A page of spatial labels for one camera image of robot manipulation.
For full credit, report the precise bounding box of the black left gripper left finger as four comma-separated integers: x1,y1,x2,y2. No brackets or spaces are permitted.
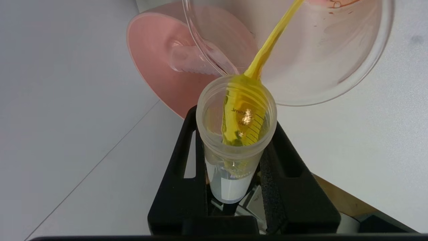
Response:
147,105,210,235

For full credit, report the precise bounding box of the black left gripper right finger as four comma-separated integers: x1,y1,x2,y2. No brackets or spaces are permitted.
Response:
259,121,342,235

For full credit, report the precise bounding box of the test tube with yellow pigment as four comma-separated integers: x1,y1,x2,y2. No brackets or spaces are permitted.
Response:
195,74,278,205

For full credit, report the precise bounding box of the test tube with red pigment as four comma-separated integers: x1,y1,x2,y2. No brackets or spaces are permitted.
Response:
170,44,232,77

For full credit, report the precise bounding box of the clear glass beaker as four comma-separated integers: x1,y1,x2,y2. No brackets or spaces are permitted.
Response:
182,0,395,107

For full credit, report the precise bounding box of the pink bowl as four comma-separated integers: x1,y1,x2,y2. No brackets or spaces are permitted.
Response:
126,1,258,119

